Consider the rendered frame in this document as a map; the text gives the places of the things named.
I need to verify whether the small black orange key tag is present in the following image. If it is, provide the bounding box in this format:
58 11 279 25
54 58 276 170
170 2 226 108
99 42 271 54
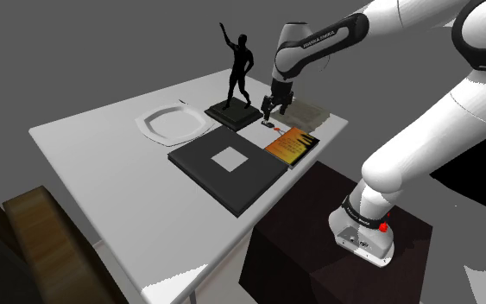
261 119 287 136

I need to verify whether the orange book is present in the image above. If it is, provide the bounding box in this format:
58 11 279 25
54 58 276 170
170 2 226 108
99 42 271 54
263 127 321 170

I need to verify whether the black human figure statue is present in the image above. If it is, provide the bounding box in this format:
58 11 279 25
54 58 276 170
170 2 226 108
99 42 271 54
204 22 265 133

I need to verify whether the dark grey book white square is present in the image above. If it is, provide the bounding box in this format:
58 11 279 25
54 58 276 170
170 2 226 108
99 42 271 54
167 125 290 219

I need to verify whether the white octagonal plate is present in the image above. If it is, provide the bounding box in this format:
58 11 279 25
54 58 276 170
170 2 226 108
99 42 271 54
134 103 217 148

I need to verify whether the dark robot stand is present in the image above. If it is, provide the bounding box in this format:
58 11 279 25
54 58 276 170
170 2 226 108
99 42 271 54
237 161 434 304

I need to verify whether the white table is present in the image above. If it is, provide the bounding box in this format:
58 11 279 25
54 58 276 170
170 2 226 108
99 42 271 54
28 68 350 304

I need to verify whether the brown wooden furniture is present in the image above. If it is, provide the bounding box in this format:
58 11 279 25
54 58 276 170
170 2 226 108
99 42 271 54
0 180 130 304

